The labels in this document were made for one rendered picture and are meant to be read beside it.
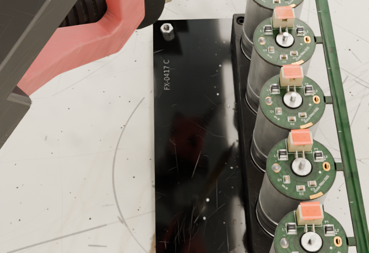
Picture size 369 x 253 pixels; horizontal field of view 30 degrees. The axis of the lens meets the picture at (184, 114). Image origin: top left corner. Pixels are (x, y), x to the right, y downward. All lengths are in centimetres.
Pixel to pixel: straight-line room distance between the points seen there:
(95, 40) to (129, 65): 16
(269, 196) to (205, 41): 11
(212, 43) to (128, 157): 7
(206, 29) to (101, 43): 16
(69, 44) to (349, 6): 23
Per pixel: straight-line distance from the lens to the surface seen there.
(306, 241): 24
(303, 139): 25
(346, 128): 26
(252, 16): 30
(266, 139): 27
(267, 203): 26
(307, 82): 27
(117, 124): 33
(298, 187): 25
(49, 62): 16
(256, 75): 29
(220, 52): 34
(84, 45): 18
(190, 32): 34
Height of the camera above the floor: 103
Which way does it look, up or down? 60 degrees down
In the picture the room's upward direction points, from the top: straight up
